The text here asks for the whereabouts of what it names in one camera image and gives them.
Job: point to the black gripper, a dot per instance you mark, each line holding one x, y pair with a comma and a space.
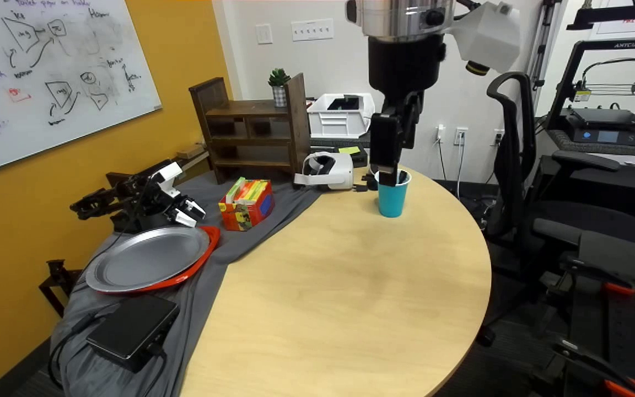
406, 62

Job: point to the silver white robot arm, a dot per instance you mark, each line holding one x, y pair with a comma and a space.
398, 18

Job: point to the light blue plastic cup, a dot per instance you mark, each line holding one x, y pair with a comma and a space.
393, 200

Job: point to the yellow-green sticky note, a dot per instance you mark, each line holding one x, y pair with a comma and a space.
350, 150

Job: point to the white printer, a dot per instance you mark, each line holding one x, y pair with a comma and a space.
341, 118

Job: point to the white VR headset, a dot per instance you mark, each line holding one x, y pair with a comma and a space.
328, 170

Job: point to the small green potted plant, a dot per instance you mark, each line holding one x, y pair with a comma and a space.
279, 85

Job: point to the black office chair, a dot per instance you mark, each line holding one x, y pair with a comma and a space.
523, 168

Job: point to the colourful block toy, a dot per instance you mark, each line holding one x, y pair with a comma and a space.
246, 203

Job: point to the black 3D printer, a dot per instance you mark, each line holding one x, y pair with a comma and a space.
611, 111

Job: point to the red round plate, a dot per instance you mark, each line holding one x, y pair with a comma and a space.
212, 245

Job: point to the grey cloth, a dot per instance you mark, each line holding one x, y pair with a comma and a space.
209, 310

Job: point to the black hand-held gripper device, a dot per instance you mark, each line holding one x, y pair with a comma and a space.
137, 200

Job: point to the grey round plate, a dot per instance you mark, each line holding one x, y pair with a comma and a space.
147, 259

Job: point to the black flat box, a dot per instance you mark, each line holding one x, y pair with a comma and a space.
134, 331

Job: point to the whiteboard with drawings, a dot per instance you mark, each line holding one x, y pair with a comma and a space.
53, 73

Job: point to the white wall power outlet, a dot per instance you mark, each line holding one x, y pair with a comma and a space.
450, 134

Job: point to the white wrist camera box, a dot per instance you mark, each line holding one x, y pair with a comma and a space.
491, 33

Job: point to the wide white wall plate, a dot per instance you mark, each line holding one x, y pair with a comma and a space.
311, 29

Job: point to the white light switch plate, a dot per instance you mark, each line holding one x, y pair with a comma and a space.
264, 33

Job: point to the black table bracket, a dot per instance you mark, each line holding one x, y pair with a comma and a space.
57, 284

